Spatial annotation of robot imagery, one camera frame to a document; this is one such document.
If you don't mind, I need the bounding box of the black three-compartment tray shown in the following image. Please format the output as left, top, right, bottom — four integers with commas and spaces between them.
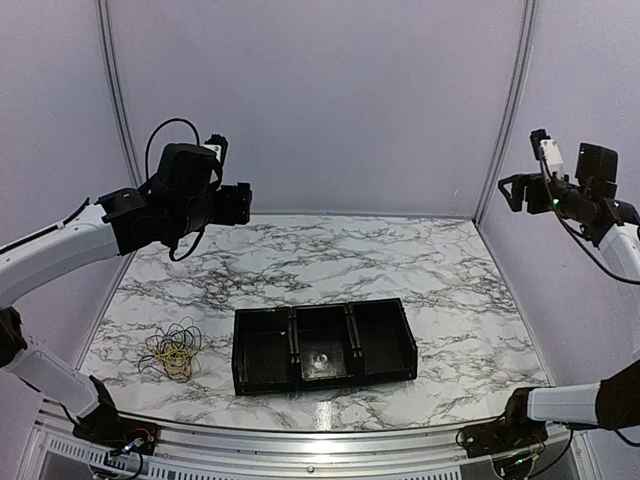
231, 298, 418, 396

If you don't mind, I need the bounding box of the arm black hose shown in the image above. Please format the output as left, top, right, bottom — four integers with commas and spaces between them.
538, 144, 640, 286
144, 118, 206, 263

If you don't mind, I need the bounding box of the left arm black hose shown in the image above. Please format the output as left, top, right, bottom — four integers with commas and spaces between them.
144, 118, 206, 263

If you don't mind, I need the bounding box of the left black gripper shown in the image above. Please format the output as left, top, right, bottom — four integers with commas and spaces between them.
169, 181, 252, 238

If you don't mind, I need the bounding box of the right aluminium corner post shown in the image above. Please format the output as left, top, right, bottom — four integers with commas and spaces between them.
473, 0, 540, 230

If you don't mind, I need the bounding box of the right arm black hose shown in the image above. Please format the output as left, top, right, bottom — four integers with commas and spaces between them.
538, 144, 640, 286

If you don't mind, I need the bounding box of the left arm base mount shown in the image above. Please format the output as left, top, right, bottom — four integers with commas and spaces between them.
73, 417, 160, 455

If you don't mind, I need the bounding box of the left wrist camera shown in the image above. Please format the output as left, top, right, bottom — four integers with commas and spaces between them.
202, 134, 229, 165

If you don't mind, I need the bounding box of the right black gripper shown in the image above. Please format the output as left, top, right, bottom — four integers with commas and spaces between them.
497, 173, 589, 220

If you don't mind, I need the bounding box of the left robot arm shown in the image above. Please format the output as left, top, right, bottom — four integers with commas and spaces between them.
1, 136, 252, 445

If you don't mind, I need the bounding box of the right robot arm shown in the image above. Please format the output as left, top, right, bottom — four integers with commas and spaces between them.
495, 138, 639, 448

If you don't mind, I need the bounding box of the left aluminium corner post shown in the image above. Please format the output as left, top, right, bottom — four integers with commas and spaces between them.
95, 0, 144, 187

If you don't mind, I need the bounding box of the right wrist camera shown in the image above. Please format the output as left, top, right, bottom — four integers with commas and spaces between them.
530, 129, 568, 182

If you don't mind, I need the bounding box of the aluminium corner post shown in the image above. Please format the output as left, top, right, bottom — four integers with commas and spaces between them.
473, 0, 540, 230
95, 0, 144, 187

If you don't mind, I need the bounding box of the aluminium front rail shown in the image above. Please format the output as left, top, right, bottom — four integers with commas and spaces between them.
29, 399, 591, 480

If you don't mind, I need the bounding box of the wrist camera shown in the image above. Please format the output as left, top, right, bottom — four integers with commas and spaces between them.
202, 134, 229, 165
530, 129, 568, 182

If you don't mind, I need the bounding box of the blue cable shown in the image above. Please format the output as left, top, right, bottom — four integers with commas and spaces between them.
137, 320, 204, 384

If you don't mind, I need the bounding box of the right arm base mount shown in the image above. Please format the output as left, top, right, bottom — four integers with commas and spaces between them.
456, 419, 548, 458

